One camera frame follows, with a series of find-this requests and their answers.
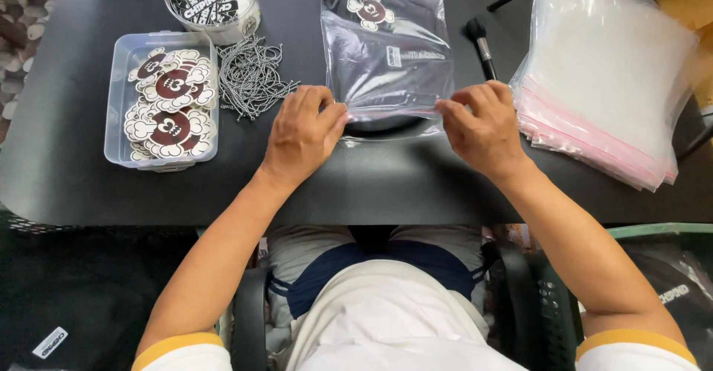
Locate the pile of silver ball chains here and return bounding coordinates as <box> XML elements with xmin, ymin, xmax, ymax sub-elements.
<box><xmin>216</xmin><ymin>33</ymin><xmax>302</xmax><ymax>122</ymax></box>

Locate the clear zip bag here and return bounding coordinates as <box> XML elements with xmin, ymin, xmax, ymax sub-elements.
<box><xmin>321</xmin><ymin>0</ymin><xmax>455</xmax><ymax>144</ymax></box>

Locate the black bristle brush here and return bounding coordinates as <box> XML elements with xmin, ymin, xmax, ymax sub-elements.
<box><xmin>466</xmin><ymin>17</ymin><xmax>498</xmax><ymax>82</ymax></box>

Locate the white shirt with yellow cuffs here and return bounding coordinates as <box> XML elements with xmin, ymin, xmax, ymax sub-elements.
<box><xmin>131</xmin><ymin>260</ymin><xmax>700</xmax><ymax>371</ymax></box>

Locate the heap of maroon flower tags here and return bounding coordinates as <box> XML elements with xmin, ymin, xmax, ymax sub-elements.
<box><xmin>123</xmin><ymin>47</ymin><xmax>218</xmax><ymax>161</ymax></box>

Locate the bagged black garment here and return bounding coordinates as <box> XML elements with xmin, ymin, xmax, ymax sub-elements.
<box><xmin>623</xmin><ymin>242</ymin><xmax>713</xmax><ymax>370</ymax></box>

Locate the stack of empty zip bags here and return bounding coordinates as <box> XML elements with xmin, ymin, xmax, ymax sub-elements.
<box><xmin>509</xmin><ymin>0</ymin><xmax>702</xmax><ymax>193</ymax></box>

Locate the green plastic crate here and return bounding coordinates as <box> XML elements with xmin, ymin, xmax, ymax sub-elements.
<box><xmin>576</xmin><ymin>223</ymin><xmax>713</xmax><ymax>371</ymax></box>

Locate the pebble pattern rug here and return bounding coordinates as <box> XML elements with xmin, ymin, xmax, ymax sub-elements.
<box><xmin>0</xmin><ymin>0</ymin><xmax>69</xmax><ymax>140</ymax></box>

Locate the maroon flower-shaped tag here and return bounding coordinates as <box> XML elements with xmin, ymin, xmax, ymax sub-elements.
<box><xmin>346</xmin><ymin>0</ymin><xmax>396</xmax><ymax>31</ymax></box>

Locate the person's right hand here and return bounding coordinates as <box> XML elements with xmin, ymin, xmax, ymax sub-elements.
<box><xmin>434</xmin><ymin>80</ymin><xmax>531</xmax><ymax>187</ymax></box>

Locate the navy blue cloth band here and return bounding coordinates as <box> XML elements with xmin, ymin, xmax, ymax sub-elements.
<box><xmin>270</xmin><ymin>241</ymin><xmax>486</xmax><ymax>320</ymax></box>

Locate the clear rectangular plastic box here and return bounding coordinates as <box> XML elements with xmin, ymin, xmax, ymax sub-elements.
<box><xmin>104</xmin><ymin>31</ymin><xmax>220</xmax><ymax>173</ymax></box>

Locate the folded black garment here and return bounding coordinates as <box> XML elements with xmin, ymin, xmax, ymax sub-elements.
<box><xmin>325</xmin><ymin>0</ymin><xmax>452</xmax><ymax>136</ymax></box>

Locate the heap of black garments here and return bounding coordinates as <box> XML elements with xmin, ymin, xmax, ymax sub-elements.
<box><xmin>0</xmin><ymin>211</ymin><xmax>225</xmax><ymax>371</ymax></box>

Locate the person's left hand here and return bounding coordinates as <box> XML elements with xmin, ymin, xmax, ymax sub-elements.
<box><xmin>260</xmin><ymin>85</ymin><xmax>349</xmax><ymax>191</ymax></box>

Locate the round clear plastic tub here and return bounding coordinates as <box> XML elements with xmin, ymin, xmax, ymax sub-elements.
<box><xmin>162</xmin><ymin>0</ymin><xmax>262</xmax><ymax>46</ymax></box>

